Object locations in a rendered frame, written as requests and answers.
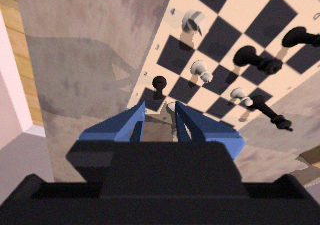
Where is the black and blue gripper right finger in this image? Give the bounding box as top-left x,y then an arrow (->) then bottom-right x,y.
175,100 -> 246,161

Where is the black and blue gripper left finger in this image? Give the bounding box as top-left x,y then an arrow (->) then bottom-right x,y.
76,100 -> 145,142

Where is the black and cream chessboard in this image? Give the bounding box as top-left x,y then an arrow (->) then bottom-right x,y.
127,0 -> 320,131

